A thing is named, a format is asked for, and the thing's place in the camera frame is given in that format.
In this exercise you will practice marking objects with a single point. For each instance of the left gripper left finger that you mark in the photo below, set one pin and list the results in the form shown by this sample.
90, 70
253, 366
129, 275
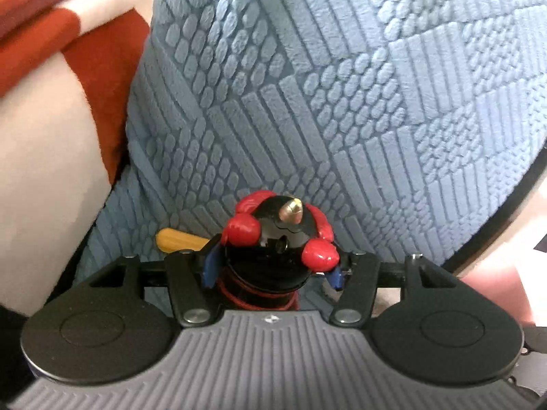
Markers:
191, 277

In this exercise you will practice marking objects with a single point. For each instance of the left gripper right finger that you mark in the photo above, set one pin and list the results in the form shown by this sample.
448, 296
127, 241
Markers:
350, 289

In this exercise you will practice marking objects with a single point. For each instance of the yellow handle screwdriver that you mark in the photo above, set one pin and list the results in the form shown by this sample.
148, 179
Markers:
170, 240

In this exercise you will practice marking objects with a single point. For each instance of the pink cardboard box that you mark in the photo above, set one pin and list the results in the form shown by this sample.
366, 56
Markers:
512, 272

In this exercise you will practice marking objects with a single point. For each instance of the blue textured chair cover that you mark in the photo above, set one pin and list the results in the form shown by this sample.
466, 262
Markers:
407, 122

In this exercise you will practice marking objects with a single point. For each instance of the red white striped blanket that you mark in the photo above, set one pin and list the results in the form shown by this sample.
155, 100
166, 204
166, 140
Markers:
66, 70

